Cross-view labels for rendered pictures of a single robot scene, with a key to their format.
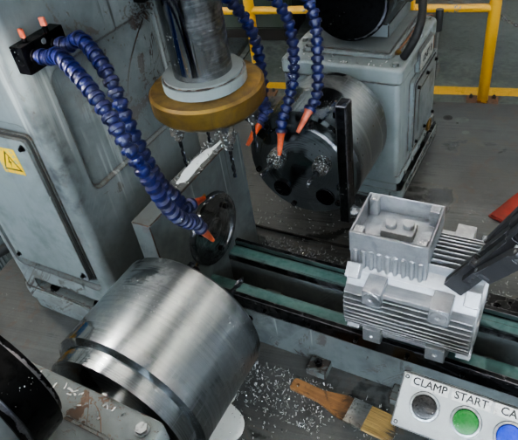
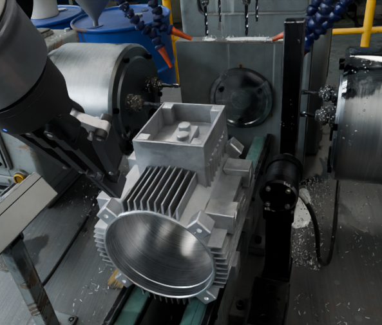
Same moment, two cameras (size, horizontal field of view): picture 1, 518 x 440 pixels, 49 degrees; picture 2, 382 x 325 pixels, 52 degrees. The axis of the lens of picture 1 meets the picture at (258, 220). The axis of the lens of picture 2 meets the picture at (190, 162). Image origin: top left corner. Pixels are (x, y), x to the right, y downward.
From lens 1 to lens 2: 0.94 m
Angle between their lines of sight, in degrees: 61
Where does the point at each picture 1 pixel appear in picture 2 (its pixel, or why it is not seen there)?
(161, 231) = (185, 54)
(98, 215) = (194, 31)
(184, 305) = (91, 60)
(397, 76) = not seen: outside the picture
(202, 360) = not seen: hidden behind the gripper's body
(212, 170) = (259, 52)
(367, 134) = not seen: outside the picture
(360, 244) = (161, 118)
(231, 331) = (90, 95)
